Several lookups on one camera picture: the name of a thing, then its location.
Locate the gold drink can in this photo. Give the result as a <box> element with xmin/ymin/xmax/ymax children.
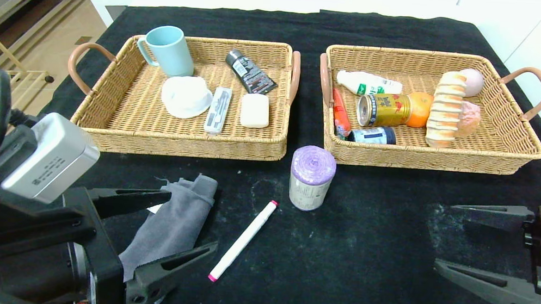
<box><xmin>356</xmin><ymin>92</ymin><xmax>413</xmax><ymax>130</ymax></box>

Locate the light wooden rack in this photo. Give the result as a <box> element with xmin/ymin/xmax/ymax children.
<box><xmin>0</xmin><ymin>25</ymin><xmax>57</xmax><ymax>155</ymax></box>

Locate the dark blue small jar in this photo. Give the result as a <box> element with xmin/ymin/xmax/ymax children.
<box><xmin>348</xmin><ymin>124</ymin><xmax>397</xmax><ymax>146</ymax></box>

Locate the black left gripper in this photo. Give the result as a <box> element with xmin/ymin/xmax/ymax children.
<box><xmin>0</xmin><ymin>180</ymin><xmax>221</xmax><ymax>304</ymax></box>

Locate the white milk drink bottle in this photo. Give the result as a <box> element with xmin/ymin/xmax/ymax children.
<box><xmin>336</xmin><ymin>70</ymin><xmax>403</xmax><ymax>98</ymax></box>

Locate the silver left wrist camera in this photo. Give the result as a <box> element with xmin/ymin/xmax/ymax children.
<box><xmin>0</xmin><ymin>110</ymin><xmax>102</xmax><ymax>207</ymax></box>

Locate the wicker basket with food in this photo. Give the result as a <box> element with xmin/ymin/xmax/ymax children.
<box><xmin>315</xmin><ymin>44</ymin><xmax>541</xmax><ymax>177</ymax></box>

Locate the purple trash bag roll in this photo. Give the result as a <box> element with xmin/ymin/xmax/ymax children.
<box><xmin>288</xmin><ymin>144</ymin><xmax>338</xmax><ymax>213</ymax></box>

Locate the white round dish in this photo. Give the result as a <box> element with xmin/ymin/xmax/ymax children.
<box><xmin>160</xmin><ymin>74</ymin><xmax>214</xmax><ymax>121</ymax></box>

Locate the grey towel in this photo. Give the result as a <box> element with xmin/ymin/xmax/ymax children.
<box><xmin>116</xmin><ymin>170</ymin><xmax>219</xmax><ymax>304</ymax></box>

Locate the black squeeze tube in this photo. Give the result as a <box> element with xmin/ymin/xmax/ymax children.
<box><xmin>223</xmin><ymin>49</ymin><xmax>279</xmax><ymax>96</ymax></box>

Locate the light blue mug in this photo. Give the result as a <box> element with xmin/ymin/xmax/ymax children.
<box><xmin>135</xmin><ymin>24</ymin><xmax>197</xmax><ymax>79</ymax></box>

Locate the pale pink egg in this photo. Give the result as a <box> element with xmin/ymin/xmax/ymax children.
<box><xmin>459</xmin><ymin>68</ymin><xmax>486</xmax><ymax>98</ymax></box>

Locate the wicker basket with daily items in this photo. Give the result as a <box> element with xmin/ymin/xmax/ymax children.
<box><xmin>64</xmin><ymin>31</ymin><xmax>302</xmax><ymax>163</ymax></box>

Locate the white soap bar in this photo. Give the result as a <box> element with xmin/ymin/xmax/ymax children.
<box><xmin>239</xmin><ymin>93</ymin><xmax>271</xmax><ymax>129</ymax></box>

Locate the white marker pen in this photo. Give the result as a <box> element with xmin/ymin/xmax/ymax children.
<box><xmin>208</xmin><ymin>197</ymin><xmax>278</xmax><ymax>285</ymax></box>

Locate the orange fruit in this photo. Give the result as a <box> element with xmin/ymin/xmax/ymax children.
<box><xmin>406</xmin><ymin>91</ymin><xmax>435</xmax><ymax>130</ymax></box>

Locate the striped bread loaf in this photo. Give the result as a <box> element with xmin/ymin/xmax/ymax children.
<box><xmin>424</xmin><ymin>70</ymin><xmax>469</xmax><ymax>149</ymax></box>

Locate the brown round bun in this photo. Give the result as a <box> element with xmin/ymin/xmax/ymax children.
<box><xmin>456</xmin><ymin>101</ymin><xmax>482</xmax><ymax>138</ymax></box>

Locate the orange sausage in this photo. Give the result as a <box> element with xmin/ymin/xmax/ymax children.
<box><xmin>330</xmin><ymin>87</ymin><xmax>354</xmax><ymax>139</ymax></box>

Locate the clear toothbrush case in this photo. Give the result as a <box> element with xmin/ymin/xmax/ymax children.
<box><xmin>203</xmin><ymin>87</ymin><xmax>233</xmax><ymax>136</ymax></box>

